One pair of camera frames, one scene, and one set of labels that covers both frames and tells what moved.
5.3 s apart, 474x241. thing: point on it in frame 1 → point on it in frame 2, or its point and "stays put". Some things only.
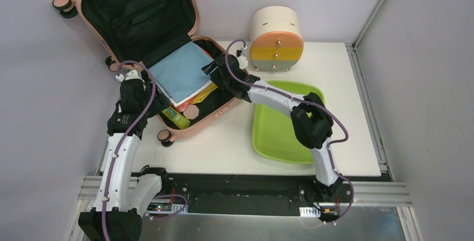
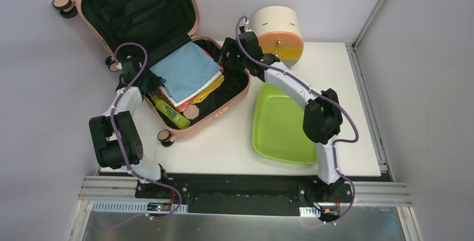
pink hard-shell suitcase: x=148 y=21 stays put
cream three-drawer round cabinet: x=276 y=43 stays put
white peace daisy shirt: x=176 y=104 stays put
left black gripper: x=148 y=89 → x=148 y=83
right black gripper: x=217 y=70 → x=226 y=58
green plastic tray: x=273 y=135 stays put
